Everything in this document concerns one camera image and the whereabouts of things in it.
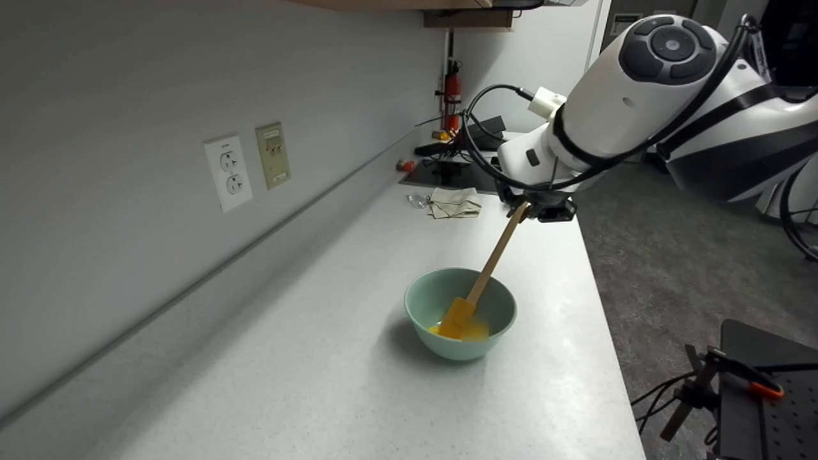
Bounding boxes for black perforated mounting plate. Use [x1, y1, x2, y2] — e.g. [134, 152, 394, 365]
[715, 318, 818, 460]

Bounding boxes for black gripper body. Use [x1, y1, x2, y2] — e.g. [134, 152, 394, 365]
[533, 187, 581, 225]

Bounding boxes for orange handled clamp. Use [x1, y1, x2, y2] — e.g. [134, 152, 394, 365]
[705, 348, 791, 405]

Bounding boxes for black tripod clamp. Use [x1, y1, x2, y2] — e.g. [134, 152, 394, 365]
[631, 343, 726, 444]

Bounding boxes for black glass cooktop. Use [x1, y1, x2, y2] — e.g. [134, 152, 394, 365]
[414, 139, 515, 193]

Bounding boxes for yellow spatula with wooden handle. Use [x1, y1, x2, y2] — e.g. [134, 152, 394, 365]
[434, 199, 535, 341]

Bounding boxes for wall power outlet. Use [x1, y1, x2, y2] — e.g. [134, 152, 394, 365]
[253, 121, 294, 193]

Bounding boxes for white power outlet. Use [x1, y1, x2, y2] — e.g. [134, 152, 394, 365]
[203, 134, 256, 214]

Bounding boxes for red fire extinguisher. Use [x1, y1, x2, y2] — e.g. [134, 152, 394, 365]
[434, 29, 469, 143]

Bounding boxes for mint green bowl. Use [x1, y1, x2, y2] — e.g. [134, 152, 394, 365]
[401, 267, 518, 365]

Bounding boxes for yellow food pieces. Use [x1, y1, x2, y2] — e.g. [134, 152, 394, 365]
[428, 318, 493, 343]

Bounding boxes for beige crumpled cloth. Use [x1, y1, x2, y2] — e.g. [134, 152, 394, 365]
[407, 187, 485, 223]

